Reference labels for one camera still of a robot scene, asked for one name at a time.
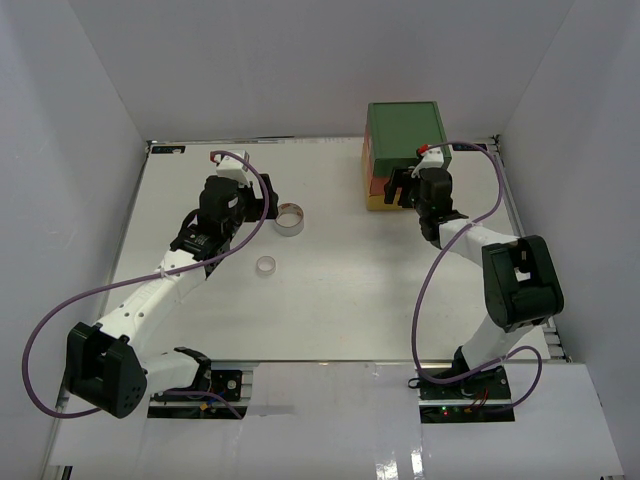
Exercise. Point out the small clear tape roll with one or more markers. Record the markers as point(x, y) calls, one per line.
point(266, 265)

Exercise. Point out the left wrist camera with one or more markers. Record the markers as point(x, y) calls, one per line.
point(232, 167)

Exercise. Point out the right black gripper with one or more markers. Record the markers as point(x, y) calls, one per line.
point(396, 182)

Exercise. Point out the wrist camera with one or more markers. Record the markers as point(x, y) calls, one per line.
point(232, 167)
point(428, 157)

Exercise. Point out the green drawer cabinet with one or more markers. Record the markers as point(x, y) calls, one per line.
point(394, 135)

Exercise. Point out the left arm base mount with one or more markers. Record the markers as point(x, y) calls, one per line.
point(226, 399)

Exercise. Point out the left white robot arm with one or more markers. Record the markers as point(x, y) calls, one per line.
point(104, 362)

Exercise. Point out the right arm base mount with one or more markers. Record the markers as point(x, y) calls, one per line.
point(483, 398)

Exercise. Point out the large tape roll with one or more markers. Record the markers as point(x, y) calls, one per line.
point(289, 221)

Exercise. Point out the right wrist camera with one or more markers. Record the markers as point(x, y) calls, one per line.
point(428, 157)

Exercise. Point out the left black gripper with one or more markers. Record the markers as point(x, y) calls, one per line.
point(256, 204)

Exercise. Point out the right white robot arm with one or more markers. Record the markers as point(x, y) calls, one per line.
point(521, 287)

